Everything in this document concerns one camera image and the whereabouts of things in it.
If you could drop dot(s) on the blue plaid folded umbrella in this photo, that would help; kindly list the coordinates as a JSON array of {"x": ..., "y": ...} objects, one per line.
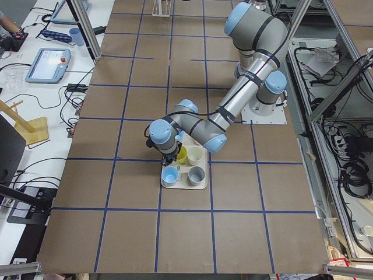
[{"x": 62, "y": 37}]

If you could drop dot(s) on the wooden stand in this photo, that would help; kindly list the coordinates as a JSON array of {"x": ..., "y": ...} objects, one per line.
[{"x": 33, "y": 131}]

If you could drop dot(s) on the teach pendant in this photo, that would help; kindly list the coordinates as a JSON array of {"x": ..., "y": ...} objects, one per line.
[
  {"x": 62, "y": 15},
  {"x": 49, "y": 65}
]

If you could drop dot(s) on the blue cup on desk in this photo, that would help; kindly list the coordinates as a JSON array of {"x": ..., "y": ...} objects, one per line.
[{"x": 76, "y": 36}]

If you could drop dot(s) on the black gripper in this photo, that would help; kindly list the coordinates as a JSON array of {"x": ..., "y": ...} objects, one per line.
[{"x": 169, "y": 156}]

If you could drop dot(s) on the yellow plastic cup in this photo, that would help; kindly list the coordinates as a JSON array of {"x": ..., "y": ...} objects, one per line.
[{"x": 182, "y": 155}]

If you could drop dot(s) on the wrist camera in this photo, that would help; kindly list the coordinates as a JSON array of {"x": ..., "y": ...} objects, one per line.
[{"x": 149, "y": 143}]

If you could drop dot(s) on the teach pendant far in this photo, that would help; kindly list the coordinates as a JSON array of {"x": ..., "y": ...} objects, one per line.
[{"x": 62, "y": 15}]

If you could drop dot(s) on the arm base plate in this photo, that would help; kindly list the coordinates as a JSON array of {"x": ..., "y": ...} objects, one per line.
[{"x": 257, "y": 113}]

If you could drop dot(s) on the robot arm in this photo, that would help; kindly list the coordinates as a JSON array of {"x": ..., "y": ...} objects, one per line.
[{"x": 251, "y": 30}]

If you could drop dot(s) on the black power adapter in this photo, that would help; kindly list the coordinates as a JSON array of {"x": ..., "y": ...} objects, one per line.
[{"x": 76, "y": 88}]

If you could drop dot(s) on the cream plastic cup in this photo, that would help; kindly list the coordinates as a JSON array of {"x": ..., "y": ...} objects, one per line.
[{"x": 194, "y": 155}]

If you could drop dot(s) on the light blue plastic cup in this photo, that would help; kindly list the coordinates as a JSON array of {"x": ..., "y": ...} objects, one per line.
[{"x": 169, "y": 176}]

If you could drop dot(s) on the teach pendant near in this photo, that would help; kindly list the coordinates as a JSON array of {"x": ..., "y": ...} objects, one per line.
[{"x": 49, "y": 65}]

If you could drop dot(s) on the aluminium frame post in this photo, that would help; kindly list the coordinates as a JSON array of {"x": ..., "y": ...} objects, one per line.
[{"x": 82, "y": 20}]

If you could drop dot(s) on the grey plastic cup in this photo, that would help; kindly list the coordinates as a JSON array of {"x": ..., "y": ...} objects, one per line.
[{"x": 196, "y": 175}]

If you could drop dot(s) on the white wire cup rack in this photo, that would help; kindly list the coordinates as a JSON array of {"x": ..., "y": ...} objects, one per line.
[{"x": 162, "y": 8}]

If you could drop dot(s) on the white plastic tray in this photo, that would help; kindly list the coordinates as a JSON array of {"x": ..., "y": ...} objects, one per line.
[{"x": 183, "y": 169}]

